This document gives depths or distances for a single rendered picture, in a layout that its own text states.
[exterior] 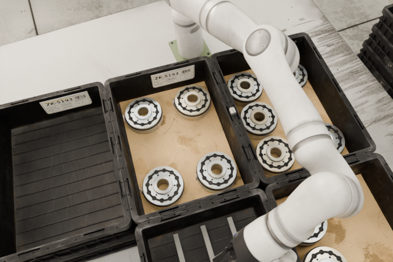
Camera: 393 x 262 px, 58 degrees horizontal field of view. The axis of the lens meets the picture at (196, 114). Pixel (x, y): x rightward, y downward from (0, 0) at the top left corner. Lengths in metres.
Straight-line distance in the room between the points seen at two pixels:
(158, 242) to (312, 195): 0.44
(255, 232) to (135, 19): 1.01
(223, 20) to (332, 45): 0.66
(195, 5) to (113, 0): 1.72
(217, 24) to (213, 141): 0.32
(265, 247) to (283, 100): 0.26
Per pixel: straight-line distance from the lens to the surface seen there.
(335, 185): 0.58
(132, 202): 0.83
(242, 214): 0.92
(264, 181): 0.84
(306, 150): 0.62
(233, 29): 0.85
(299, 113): 0.64
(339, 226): 0.96
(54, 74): 1.36
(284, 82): 0.67
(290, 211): 0.62
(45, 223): 0.98
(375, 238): 0.99
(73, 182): 0.99
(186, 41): 1.20
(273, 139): 0.97
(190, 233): 0.90
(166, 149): 0.97
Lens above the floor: 1.71
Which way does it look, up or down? 60 degrees down
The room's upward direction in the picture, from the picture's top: 1 degrees counter-clockwise
